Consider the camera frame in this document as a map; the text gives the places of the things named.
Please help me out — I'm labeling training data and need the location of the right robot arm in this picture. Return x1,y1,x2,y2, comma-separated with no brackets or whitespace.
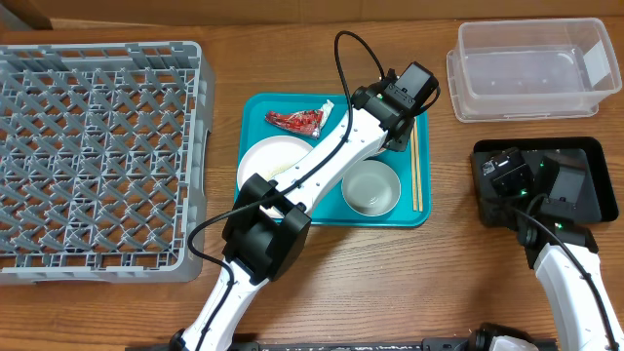
471,148,623,350

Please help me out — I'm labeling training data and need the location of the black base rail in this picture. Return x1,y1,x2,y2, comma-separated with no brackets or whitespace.
124,338,560,351

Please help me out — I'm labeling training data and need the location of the left wooden chopstick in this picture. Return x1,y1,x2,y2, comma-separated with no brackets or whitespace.
410,127,420,212

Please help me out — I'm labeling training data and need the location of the large white round plate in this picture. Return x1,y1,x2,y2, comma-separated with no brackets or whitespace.
236,136,313,192

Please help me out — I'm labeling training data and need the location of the clear plastic bin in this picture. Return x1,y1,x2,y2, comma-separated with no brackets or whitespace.
447,18,623,123

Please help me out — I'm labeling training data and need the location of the teal serving tray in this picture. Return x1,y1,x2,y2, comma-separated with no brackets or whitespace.
239,93,432,227

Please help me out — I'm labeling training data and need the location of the grey plastic dish rack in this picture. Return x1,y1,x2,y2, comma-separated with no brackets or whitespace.
1,41,215,285

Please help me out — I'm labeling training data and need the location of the grey green bowl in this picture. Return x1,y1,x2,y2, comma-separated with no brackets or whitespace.
341,160,402,216

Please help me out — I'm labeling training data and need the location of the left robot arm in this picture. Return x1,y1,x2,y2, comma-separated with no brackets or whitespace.
169,80,428,350

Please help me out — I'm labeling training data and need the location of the red crumpled snack wrapper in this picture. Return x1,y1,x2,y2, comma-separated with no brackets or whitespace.
264,99,334,139

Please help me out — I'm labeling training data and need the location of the black rectangular tray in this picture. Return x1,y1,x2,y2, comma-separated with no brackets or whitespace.
471,136,619,223

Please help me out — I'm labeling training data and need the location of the cardboard backdrop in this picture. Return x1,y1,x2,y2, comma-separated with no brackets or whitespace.
0,0,624,31

